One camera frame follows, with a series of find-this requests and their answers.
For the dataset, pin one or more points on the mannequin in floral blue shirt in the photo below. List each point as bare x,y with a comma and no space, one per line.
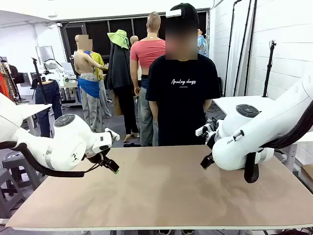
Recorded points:
203,46

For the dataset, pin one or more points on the grey plastic stool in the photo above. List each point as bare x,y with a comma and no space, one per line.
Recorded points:
17,159
7,181

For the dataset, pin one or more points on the person's right forearm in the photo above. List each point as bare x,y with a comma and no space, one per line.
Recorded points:
154,110

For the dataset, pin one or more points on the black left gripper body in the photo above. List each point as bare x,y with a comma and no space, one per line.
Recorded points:
96,156

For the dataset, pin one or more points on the person in black t-shirt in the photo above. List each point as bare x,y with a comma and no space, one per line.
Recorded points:
182,98

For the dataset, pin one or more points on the black camera tripod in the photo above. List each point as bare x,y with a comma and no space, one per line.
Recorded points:
38,73

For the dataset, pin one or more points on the white side table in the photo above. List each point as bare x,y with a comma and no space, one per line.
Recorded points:
34,109

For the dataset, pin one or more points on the figure in yellow shirt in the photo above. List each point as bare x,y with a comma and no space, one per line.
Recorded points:
97,61

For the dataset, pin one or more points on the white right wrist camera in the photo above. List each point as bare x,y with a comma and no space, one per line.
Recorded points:
203,130

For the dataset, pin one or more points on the mannequin in black coat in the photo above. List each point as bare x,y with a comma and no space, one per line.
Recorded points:
121,73

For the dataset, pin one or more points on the mannequin legs in blue jeans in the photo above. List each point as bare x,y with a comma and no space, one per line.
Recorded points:
47,95

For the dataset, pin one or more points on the beige mannequin with blue wrap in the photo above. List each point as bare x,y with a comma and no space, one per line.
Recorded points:
86,71

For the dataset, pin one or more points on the person's left forearm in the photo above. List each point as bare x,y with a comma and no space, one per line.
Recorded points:
207,106

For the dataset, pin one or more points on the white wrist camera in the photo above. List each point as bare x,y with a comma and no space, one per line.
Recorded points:
203,130
113,134

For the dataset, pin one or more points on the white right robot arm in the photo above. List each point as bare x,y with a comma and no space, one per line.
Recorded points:
256,132

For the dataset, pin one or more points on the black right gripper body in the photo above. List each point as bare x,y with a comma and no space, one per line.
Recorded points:
212,143

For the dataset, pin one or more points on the black wall pole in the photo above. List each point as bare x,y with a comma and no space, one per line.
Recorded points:
230,49
250,49
242,49

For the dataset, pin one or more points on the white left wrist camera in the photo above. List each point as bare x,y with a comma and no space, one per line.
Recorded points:
113,134

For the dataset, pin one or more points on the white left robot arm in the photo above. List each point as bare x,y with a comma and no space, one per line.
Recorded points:
68,142

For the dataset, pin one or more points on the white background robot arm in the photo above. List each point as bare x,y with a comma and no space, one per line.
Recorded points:
52,64

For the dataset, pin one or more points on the brown cardboard box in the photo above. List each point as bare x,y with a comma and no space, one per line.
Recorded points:
307,172

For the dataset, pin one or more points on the small bald mannequin head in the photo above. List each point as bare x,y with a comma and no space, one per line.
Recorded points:
134,39

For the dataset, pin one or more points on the green sun hat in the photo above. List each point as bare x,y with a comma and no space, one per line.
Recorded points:
119,38

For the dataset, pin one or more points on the white board on stand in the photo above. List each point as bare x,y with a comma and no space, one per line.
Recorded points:
45,54

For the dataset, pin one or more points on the mannequin in red crop top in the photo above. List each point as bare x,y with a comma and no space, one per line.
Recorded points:
146,54

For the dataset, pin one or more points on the clothes rack with garments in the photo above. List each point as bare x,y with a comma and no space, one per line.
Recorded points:
6,80

